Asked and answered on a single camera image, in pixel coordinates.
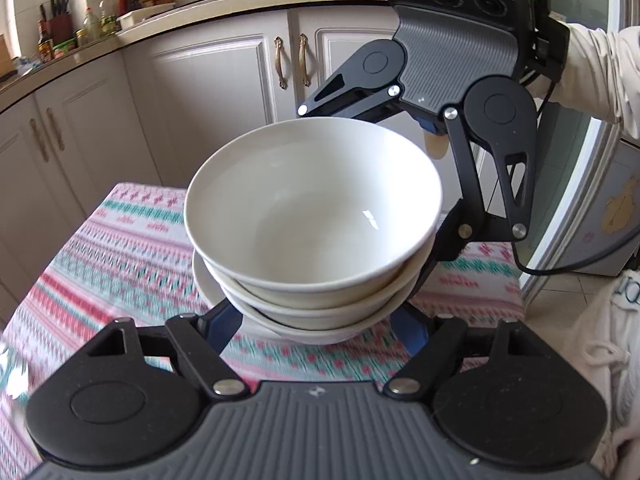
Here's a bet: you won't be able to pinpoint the beige kitchen countertop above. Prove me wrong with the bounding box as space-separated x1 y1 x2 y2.
0 0 396 111

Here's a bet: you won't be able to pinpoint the white pink floral bowl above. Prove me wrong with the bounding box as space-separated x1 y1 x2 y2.
192 240 439 319
195 260 422 346
184 116 444 295

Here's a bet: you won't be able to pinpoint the person's right hand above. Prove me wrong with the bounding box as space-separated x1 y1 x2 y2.
421 131 452 160

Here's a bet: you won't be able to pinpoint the person's right forearm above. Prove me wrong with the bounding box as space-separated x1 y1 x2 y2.
522 22 640 137

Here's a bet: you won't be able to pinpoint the patterned red green tablecloth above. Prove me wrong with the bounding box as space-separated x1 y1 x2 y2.
0 182 527 480

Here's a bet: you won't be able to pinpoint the brown cardboard sheet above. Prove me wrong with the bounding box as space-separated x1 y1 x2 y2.
0 34 14 82

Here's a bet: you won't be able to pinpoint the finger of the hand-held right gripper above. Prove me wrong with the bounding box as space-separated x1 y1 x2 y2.
405 109 531 306
297 72 401 123

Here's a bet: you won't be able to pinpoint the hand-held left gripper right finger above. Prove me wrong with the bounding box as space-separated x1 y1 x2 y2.
382 307 551 401

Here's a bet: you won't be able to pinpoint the person's white clothing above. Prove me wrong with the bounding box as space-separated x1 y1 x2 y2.
575 267 640 480

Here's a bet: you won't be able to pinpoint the bronze cabinet handle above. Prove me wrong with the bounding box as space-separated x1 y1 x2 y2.
274 36 288 90
46 108 66 152
298 34 311 86
29 119 50 163

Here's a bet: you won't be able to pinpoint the red knife block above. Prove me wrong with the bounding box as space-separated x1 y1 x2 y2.
39 0 74 46

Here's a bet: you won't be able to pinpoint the yellow cartoon sticker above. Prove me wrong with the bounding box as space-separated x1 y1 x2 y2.
600 187 638 235

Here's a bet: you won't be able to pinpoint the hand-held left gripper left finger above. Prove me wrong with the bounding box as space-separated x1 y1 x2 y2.
87 300 247 402

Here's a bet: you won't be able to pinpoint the white kitchen cabinets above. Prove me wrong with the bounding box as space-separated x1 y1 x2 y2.
0 7 551 311

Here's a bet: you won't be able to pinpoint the dark sauce bottle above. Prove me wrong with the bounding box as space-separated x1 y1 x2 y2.
37 20 54 64

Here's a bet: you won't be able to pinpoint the clear oil bottle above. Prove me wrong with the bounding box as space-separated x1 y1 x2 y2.
82 7 102 47

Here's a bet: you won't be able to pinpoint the white plastic tray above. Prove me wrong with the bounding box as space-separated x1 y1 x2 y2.
117 2 177 29

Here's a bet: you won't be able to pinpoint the clear seasoning bottle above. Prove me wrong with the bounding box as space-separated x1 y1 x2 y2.
100 0 119 36

